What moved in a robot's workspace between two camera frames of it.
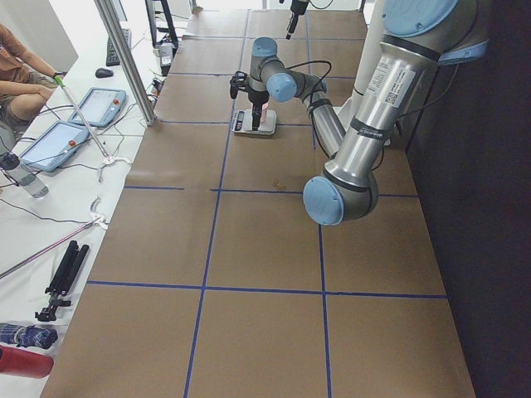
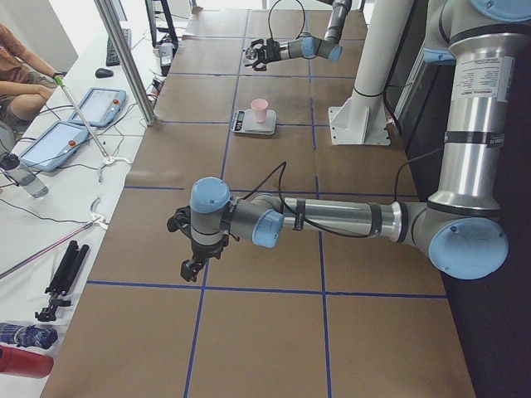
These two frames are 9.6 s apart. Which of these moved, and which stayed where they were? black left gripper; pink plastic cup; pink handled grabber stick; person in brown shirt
Moved: black left gripper
Stayed: pink handled grabber stick; pink plastic cup; person in brown shirt
